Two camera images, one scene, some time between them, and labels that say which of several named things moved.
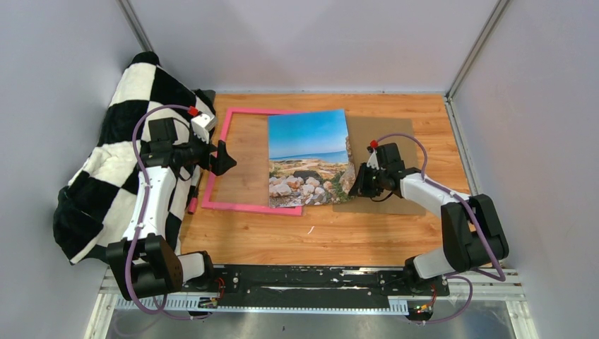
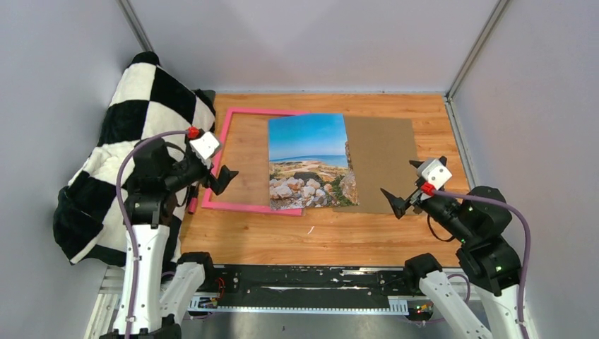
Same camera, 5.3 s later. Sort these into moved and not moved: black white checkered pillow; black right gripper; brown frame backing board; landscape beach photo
Moved: black right gripper
Not moved: black white checkered pillow; landscape beach photo; brown frame backing board
